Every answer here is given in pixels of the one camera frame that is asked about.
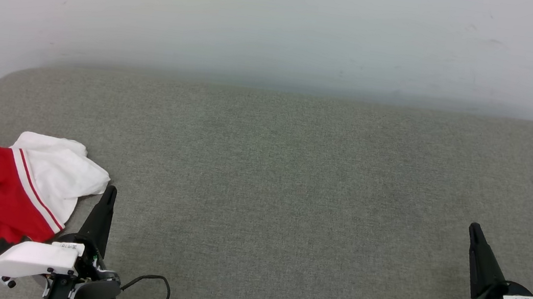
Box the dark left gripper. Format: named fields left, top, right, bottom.
left=42, top=178, right=135, bottom=299

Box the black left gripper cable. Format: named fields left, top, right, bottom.
left=119, top=271, right=174, bottom=299

